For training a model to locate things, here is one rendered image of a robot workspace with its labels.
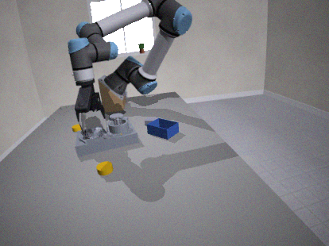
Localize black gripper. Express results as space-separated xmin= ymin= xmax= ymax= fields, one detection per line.
xmin=75 ymin=79 xmax=107 ymax=136

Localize yellow short cylinder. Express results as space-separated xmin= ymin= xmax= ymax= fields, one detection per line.
xmin=72 ymin=125 xmax=81 ymax=132
xmin=96 ymin=161 xmax=113 ymax=175

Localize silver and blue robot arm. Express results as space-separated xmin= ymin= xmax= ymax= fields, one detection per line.
xmin=68 ymin=0 xmax=192 ymax=113

